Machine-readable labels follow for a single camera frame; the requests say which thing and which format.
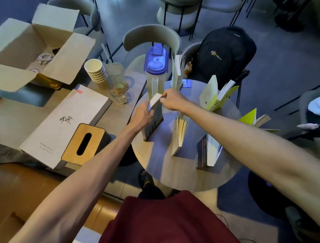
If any person's left hand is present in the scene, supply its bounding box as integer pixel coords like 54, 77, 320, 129
128, 100, 155, 133

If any maroon shirt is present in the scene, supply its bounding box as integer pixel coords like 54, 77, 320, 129
98, 190, 241, 243

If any stack of paper cups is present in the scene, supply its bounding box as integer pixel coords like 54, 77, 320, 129
84, 59, 111, 91

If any brown plush keychain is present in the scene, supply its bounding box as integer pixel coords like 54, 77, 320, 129
183, 61, 193, 79

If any black backpack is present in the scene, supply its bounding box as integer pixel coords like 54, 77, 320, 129
192, 26, 257, 88

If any yellow-green cover open book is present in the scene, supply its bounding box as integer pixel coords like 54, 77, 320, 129
238, 108, 280, 133
199, 75, 240, 112

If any person's right hand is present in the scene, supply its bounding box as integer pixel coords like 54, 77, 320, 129
160, 88, 189, 111

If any golden tin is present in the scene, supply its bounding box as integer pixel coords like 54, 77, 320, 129
32, 74, 63, 90

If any large flat white box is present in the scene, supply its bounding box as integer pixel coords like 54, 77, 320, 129
19, 84, 112, 170

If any open cardboard box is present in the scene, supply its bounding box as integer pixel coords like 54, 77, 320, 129
0, 3, 96, 92

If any dark cover book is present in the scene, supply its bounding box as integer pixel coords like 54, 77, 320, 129
141, 93, 164, 142

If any wooden tissue box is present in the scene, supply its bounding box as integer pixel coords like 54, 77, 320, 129
61, 123, 111, 166

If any cream open standing book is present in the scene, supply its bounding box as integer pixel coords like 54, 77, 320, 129
171, 111, 190, 156

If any person's left forearm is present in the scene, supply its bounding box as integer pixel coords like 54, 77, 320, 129
9, 124, 137, 243

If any clear pitcher with blue lid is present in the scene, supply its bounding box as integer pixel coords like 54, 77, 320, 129
143, 43, 170, 100

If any grey upholstered chair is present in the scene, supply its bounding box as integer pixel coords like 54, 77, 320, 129
122, 24, 182, 73
156, 0, 203, 37
180, 41, 250, 108
298, 89, 320, 126
47, 0, 108, 61

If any glass mug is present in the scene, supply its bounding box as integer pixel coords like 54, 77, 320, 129
109, 82, 134, 104

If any black shoe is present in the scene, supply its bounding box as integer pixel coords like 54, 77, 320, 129
138, 169, 156, 191

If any black cover open book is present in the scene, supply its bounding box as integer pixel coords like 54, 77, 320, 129
196, 134, 223, 170

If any clear drinking straw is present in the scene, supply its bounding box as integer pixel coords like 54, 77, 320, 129
101, 43, 113, 64

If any clear plastic cup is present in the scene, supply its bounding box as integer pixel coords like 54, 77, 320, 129
105, 62, 125, 84

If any person's right forearm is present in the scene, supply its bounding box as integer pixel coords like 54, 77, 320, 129
184, 100, 320, 226

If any white cover standing book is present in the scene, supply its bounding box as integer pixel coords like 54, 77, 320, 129
170, 55, 187, 91

